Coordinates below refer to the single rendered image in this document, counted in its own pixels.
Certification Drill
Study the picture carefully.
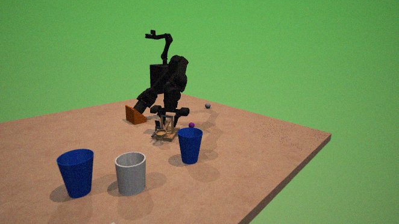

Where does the blue cup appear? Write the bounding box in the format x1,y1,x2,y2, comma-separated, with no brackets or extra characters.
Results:
178,128,203,164
57,149,94,198

